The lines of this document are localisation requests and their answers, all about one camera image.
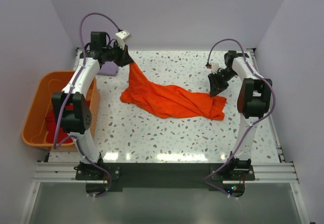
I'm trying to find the orange t-shirt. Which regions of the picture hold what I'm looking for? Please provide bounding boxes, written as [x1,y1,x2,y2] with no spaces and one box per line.
[120,63,227,121]

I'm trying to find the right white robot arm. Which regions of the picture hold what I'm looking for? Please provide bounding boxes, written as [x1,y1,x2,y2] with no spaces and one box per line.
[208,51,272,180]

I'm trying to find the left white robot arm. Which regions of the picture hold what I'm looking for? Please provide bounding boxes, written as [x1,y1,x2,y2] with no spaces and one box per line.
[51,30,134,180]

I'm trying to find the folded lavender t-shirt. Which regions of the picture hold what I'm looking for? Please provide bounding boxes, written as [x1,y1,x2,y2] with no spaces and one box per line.
[97,63,119,77]

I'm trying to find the orange plastic basket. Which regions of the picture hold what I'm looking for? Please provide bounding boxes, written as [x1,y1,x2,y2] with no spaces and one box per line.
[22,70,100,152]

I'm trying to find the red t-shirt in basket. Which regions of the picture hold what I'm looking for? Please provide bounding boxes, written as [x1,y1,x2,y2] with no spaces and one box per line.
[45,102,92,145]

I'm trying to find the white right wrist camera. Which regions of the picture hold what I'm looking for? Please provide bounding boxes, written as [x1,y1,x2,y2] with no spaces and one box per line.
[211,63,220,73]

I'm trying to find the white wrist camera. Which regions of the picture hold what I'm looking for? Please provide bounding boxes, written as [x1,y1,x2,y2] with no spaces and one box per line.
[211,63,220,73]
[115,30,131,49]

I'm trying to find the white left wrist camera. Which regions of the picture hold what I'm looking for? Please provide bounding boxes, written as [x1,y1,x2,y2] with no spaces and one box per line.
[115,30,131,49]

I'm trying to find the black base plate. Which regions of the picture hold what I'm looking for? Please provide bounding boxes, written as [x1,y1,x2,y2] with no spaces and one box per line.
[74,162,255,195]

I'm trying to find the aluminium front rail frame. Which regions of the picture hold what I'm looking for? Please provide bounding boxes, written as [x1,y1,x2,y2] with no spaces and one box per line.
[32,161,311,223]

